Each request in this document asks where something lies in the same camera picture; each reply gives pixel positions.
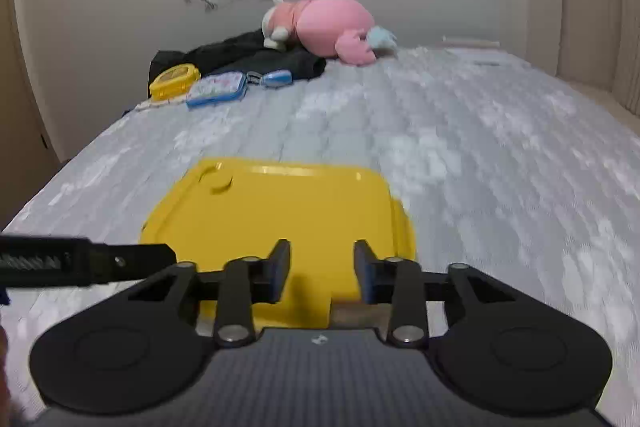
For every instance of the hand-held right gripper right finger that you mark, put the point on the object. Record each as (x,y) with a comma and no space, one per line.
(361,274)

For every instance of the pink plush toy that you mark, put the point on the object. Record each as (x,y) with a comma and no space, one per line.
(325,22)

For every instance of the yellow container lid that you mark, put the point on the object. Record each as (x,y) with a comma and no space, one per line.
(280,207)

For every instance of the black clothing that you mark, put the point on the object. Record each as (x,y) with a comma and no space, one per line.
(235,49)

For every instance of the small yellow box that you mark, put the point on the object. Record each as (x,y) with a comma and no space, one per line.
(172,82)

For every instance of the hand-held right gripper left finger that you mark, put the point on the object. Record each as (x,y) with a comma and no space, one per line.
(282,272)

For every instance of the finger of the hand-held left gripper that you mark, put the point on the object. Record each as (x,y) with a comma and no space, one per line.
(140,259)

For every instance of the beige wooden door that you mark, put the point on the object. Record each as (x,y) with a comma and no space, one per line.
(20,107)

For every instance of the white patterned cloth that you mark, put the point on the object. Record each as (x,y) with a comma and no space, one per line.
(150,105)

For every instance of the grey floral quilted bedspread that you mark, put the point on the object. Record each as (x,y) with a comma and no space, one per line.
(475,157)

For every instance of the blue framed pouch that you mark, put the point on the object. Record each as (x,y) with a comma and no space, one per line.
(215,89)

